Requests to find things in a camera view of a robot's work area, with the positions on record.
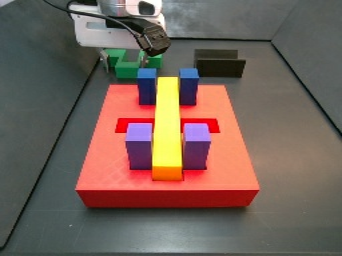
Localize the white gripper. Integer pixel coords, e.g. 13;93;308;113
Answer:
68;2;167;73

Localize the green bridge-shaped block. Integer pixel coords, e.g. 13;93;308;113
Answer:
105;49;163;79

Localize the red base board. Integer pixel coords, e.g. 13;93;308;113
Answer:
76;85;259;208

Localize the left blue block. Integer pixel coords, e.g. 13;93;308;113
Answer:
137;68;156;105

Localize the blue block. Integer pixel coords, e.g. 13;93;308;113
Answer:
137;68;156;105
179;68;199;105

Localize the silver robot wrist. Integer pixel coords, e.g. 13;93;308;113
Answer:
96;0;163;17

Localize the right blue block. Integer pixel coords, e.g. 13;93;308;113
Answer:
179;68;199;105

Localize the left purple block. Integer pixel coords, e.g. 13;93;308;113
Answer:
125;123;152;170

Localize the purple block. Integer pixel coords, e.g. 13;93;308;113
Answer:
125;123;152;170
183;123;211;170

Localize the right purple block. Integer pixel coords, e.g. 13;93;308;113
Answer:
183;123;211;170

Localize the yellow long bar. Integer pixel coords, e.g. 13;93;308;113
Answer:
152;77;183;181

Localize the black camera cable connector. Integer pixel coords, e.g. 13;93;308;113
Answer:
41;0;172;57

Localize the black fixture bracket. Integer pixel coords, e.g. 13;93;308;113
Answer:
193;49;245;78

